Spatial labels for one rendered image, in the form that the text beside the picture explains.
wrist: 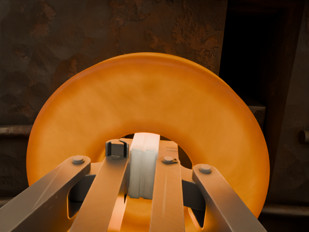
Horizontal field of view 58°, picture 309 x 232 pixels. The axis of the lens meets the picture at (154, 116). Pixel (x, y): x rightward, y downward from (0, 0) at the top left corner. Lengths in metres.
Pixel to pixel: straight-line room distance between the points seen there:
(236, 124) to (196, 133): 0.02
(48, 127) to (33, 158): 0.02
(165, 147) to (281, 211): 0.13
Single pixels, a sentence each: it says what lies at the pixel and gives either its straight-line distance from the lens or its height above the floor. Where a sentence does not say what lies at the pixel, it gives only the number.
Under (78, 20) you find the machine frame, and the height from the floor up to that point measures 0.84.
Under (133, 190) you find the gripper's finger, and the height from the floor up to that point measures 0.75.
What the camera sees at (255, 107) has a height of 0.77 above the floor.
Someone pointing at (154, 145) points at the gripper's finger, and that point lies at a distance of 0.15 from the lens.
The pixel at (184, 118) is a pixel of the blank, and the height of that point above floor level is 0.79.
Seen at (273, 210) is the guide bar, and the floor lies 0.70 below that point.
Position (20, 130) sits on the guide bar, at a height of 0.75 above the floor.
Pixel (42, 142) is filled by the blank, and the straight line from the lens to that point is 0.18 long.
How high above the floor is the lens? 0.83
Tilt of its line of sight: 15 degrees down
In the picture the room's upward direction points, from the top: 4 degrees clockwise
